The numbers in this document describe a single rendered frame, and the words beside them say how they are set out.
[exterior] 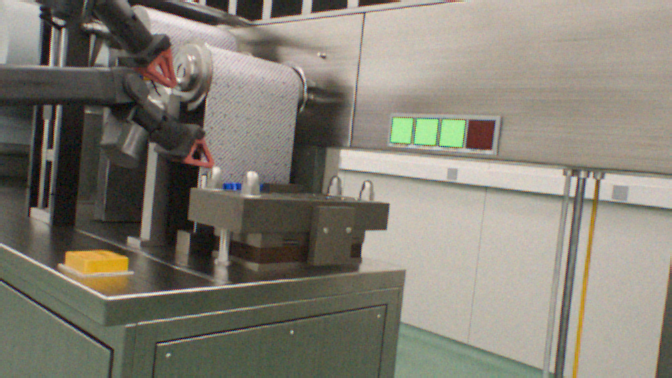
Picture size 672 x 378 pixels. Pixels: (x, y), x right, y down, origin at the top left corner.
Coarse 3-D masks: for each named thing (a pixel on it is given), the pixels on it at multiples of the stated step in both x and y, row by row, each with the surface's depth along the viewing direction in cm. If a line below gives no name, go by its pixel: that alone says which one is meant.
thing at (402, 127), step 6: (396, 120) 123; (402, 120) 122; (408, 120) 121; (396, 126) 123; (402, 126) 122; (408, 126) 121; (396, 132) 123; (402, 132) 122; (408, 132) 121; (396, 138) 123; (402, 138) 122; (408, 138) 121
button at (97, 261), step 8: (72, 256) 91; (80, 256) 90; (88, 256) 91; (96, 256) 91; (104, 256) 92; (112, 256) 92; (120, 256) 93; (72, 264) 91; (80, 264) 89; (88, 264) 88; (96, 264) 89; (104, 264) 90; (112, 264) 91; (120, 264) 92; (80, 272) 89; (88, 272) 89; (96, 272) 89; (104, 272) 90; (112, 272) 91
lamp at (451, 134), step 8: (448, 120) 114; (456, 120) 113; (464, 120) 112; (448, 128) 114; (456, 128) 113; (440, 136) 115; (448, 136) 114; (456, 136) 113; (440, 144) 115; (448, 144) 114; (456, 144) 113
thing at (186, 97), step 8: (184, 48) 119; (192, 48) 117; (200, 48) 117; (176, 56) 121; (200, 56) 115; (200, 64) 115; (200, 72) 115; (200, 80) 115; (192, 88) 117; (200, 88) 116; (184, 96) 119; (192, 96) 117
